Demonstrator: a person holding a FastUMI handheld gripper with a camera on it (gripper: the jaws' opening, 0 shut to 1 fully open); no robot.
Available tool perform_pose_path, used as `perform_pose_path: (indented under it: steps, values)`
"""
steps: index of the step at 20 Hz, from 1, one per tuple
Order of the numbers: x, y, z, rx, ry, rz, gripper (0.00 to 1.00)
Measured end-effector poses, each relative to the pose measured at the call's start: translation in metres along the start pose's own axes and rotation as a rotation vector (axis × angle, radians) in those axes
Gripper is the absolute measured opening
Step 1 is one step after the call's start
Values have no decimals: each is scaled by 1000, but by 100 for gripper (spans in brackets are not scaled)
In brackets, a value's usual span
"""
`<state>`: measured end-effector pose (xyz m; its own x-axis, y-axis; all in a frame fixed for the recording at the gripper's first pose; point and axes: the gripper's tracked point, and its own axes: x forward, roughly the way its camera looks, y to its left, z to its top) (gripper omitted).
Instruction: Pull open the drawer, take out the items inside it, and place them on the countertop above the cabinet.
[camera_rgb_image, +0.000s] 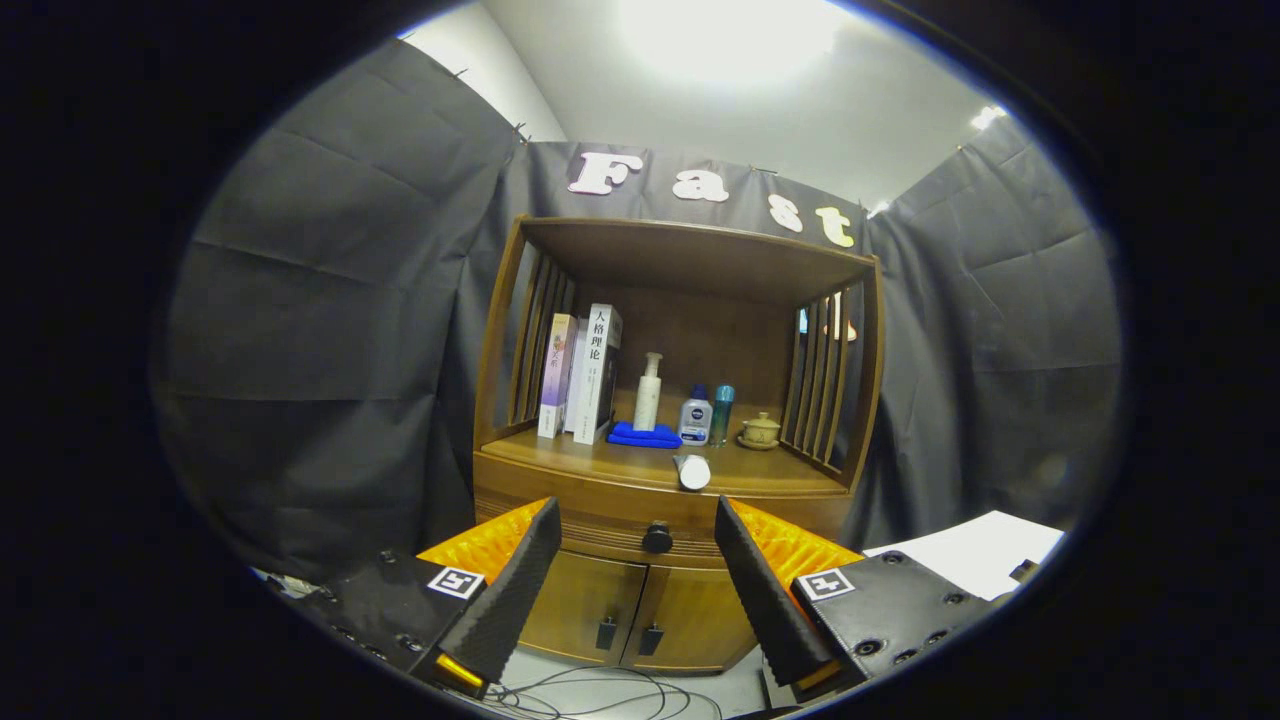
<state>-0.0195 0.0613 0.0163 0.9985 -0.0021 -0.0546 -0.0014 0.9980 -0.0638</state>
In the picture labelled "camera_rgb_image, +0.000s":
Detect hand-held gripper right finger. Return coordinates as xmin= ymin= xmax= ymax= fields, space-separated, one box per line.
xmin=713 ymin=495 xmax=1001 ymax=706

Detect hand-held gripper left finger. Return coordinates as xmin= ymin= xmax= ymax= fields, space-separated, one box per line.
xmin=296 ymin=495 xmax=563 ymax=699

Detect wooden cabinet drawer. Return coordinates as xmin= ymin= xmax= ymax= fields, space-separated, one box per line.
xmin=474 ymin=478 xmax=853 ymax=573

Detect wooden countertop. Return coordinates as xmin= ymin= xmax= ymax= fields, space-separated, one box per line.
xmin=482 ymin=425 xmax=851 ymax=498

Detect brown wooden cabinet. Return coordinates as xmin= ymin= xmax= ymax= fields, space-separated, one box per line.
xmin=472 ymin=213 xmax=886 ymax=676

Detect yellow lidded teacup with saucer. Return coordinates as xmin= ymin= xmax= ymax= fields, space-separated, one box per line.
xmin=737 ymin=411 xmax=782 ymax=452

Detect white bottle with blue cap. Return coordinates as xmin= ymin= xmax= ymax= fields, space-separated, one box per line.
xmin=679 ymin=384 xmax=713 ymax=447

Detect blue folded cloth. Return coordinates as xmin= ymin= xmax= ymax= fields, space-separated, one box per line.
xmin=607 ymin=421 xmax=684 ymax=450

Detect purple book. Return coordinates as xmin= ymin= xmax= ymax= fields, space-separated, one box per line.
xmin=537 ymin=313 xmax=579 ymax=440

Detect white pump bottle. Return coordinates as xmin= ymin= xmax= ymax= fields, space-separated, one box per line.
xmin=633 ymin=352 xmax=664 ymax=432

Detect white book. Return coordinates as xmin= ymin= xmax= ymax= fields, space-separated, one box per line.
xmin=563 ymin=303 xmax=624 ymax=446

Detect black floor cables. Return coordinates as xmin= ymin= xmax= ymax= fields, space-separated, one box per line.
xmin=490 ymin=665 xmax=726 ymax=720

